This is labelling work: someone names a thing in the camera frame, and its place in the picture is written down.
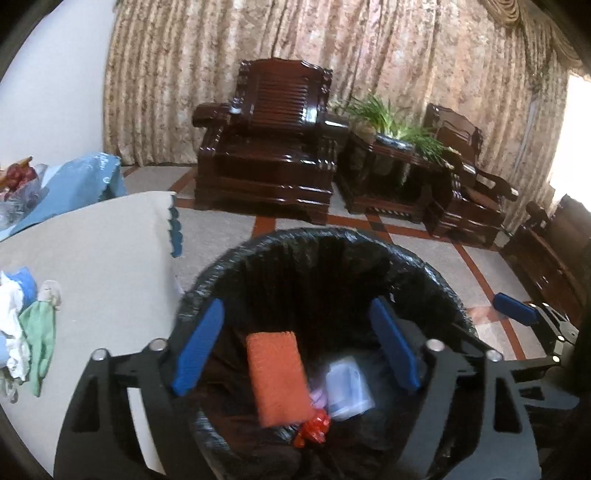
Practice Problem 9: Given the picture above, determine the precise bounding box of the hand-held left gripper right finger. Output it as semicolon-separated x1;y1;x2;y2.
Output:
369;296;543;480

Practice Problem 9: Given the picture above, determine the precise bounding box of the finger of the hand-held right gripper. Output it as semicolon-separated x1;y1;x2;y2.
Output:
492;292;579;344
504;353;561;384

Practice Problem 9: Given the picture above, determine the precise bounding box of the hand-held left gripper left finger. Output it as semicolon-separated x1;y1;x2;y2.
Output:
53;298;227;480

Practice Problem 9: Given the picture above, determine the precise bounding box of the orange sponge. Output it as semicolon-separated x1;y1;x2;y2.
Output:
245;330;311;426

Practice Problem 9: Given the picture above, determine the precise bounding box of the trash bin with black liner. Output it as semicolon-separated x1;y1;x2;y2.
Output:
178;226;478;480

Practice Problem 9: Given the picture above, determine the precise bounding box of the blue plastic bag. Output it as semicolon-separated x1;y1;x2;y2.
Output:
14;269;38;303

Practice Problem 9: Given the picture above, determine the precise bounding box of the clear plastic container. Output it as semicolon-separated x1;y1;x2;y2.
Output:
323;357;376;421

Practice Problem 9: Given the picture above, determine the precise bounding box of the dark wooden sofa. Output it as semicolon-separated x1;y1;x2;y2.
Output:
501;194;591;328

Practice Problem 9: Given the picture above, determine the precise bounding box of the red crumpled wrapper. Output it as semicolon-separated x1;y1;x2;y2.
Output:
293;408;332;448

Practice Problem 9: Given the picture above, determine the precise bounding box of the dark wooden side table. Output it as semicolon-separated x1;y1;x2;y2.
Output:
335;129;455;224

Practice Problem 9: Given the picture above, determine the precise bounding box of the beige crumpled paper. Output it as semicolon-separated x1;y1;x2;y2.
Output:
38;279;63;310

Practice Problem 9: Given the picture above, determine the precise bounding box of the green cloth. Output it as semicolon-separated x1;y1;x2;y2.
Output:
18;300;57;398

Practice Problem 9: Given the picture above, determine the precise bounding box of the bright window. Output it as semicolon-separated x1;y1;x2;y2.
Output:
549;74;591;204

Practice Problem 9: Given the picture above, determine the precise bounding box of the white crumpled tissue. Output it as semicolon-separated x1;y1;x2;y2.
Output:
0;272;31;381

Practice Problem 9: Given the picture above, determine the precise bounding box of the light blue tablecloth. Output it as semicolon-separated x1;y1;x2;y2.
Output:
0;152;127;243

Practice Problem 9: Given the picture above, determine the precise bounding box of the dark wooden slatted armchair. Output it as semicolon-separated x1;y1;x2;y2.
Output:
191;58;351;225

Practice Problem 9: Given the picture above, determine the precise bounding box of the clear glass fruit bowl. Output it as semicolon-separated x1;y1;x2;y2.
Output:
0;164;51;220

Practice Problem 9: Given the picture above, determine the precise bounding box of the potted green plant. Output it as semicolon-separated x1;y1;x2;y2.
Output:
344;95;455;164

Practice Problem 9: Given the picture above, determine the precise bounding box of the beige patterned curtain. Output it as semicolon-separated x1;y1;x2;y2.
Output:
102;0;585;241

